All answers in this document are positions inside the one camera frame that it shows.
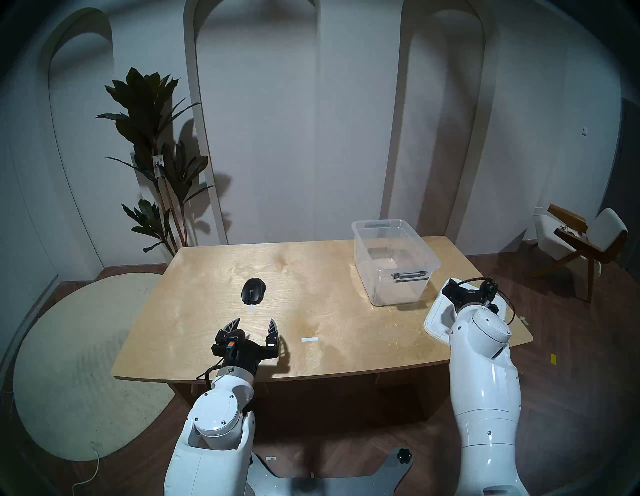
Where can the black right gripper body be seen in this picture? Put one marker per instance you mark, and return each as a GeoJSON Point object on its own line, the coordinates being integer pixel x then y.
{"type": "Point", "coordinates": [462, 296]}

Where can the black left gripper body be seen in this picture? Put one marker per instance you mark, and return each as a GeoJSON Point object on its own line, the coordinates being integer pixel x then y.
{"type": "Point", "coordinates": [245, 352]}

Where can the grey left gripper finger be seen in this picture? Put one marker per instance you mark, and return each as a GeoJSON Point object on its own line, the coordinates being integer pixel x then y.
{"type": "Point", "coordinates": [233, 326]}
{"type": "Point", "coordinates": [272, 334]}

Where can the white container lid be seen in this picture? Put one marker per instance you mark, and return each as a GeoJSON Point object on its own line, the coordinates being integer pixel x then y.
{"type": "Point", "coordinates": [437, 315]}

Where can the black computer mouse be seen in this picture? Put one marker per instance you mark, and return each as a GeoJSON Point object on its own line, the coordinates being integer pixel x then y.
{"type": "Point", "coordinates": [253, 291]}

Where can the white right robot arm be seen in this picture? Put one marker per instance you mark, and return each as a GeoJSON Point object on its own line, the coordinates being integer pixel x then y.
{"type": "Point", "coordinates": [482, 390]}

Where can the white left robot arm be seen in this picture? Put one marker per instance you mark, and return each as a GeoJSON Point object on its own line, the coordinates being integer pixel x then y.
{"type": "Point", "coordinates": [215, 435]}

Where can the clear plastic storage container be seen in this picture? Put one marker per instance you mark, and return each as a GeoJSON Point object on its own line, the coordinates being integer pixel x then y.
{"type": "Point", "coordinates": [395, 265]}

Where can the wooden armchair with white cushions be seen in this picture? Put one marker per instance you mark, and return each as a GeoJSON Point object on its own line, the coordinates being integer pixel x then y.
{"type": "Point", "coordinates": [582, 237]}

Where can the round cream rug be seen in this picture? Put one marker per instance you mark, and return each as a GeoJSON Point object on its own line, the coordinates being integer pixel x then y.
{"type": "Point", "coordinates": [75, 370]}

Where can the black base knob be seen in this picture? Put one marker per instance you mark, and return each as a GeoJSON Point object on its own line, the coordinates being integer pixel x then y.
{"type": "Point", "coordinates": [403, 455]}

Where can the white plant tag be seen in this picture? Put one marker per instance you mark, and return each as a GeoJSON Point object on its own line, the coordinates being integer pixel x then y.
{"type": "Point", "coordinates": [158, 166]}

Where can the tall dark green plant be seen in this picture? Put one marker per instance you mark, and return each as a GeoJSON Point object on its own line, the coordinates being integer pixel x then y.
{"type": "Point", "coordinates": [150, 115]}

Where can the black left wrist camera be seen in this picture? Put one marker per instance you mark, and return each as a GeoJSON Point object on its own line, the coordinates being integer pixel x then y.
{"type": "Point", "coordinates": [231, 345]}

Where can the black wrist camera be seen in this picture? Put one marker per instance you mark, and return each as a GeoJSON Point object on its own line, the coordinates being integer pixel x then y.
{"type": "Point", "coordinates": [489, 291]}
{"type": "Point", "coordinates": [231, 345]}

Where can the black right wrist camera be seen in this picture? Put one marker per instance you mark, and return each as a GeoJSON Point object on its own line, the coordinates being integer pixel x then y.
{"type": "Point", "coordinates": [489, 291]}

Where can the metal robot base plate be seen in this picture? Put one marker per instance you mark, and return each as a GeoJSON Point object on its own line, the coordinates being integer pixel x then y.
{"type": "Point", "coordinates": [330, 485]}

